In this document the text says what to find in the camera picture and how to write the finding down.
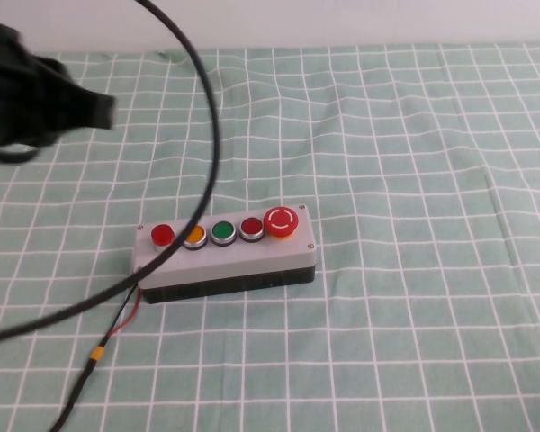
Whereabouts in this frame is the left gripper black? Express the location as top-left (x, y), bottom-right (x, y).
top-left (0, 21), bottom-right (120, 152)

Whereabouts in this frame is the yellow push button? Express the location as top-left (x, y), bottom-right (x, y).
top-left (181, 224), bottom-right (209, 250)

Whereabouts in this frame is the green push button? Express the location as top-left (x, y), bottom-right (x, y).
top-left (210, 220), bottom-right (236, 248)

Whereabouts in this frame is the dark red push button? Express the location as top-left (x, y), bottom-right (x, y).
top-left (238, 217), bottom-right (266, 244)

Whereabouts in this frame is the red mushroom emergency stop button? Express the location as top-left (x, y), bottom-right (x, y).
top-left (264, 206), bottom-right (300, 241)

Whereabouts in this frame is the red lit indicator lamp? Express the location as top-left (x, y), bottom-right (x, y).
top-left (150, 223), bottom-right (176, 252)

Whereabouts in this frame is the green white grid tablecloth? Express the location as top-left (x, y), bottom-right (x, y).
top-left (0, 42), bottom-right (540, 432)

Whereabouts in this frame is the thick black hanging cable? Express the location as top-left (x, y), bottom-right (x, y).
top-left (0, 0), bottom-right (223, 347)

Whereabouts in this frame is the thin black white wire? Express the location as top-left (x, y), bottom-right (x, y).
top-left (102, 283), bottom-right (139, 347)

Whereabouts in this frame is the grey black button switch box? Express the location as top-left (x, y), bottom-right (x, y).
top-left (132, 204), bottom-right (318, 306)

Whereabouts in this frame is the thin red wire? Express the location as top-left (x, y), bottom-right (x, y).
top-left (106, 286), bottom-right (141, 339)

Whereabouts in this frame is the black sleeved cable yellow band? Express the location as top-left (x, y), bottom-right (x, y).
top-left (48, 344), bottom-right (107, 432)

